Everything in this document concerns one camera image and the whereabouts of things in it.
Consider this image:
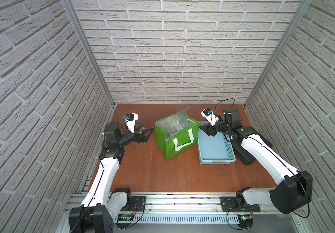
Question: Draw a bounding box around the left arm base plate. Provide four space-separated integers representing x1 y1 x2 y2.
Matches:
121 196 146 213

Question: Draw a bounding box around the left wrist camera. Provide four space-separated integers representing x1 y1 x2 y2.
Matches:
123 113 138 133

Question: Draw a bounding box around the green insulated delivery bag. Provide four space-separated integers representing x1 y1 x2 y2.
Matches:
154 108 200 161

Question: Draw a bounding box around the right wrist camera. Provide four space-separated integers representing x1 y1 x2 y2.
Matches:
201 108 219 126

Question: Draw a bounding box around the white ice pack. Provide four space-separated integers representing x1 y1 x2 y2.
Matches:
165 118 185 140

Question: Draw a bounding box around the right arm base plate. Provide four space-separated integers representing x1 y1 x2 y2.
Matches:
220 196 261 213

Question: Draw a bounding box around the right controller board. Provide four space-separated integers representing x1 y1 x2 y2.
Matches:
238 215 253 231

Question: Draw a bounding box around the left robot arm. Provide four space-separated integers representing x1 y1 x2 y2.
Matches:
68 121 154 233

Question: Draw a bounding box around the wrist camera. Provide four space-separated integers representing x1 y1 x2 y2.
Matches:
123 113 138 133
201 108 219 126

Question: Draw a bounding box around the light blue plastic basket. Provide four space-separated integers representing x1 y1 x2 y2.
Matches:
197 129 236 165

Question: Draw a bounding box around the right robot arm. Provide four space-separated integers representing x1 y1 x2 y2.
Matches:
201 108 313 214

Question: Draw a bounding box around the controller board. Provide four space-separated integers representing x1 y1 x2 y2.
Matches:
116 214 137 229
238 215 253 231

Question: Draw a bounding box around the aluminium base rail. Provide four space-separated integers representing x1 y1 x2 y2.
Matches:
65 192 305 225

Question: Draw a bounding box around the left controller board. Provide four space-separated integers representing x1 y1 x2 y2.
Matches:
116 214 137 229

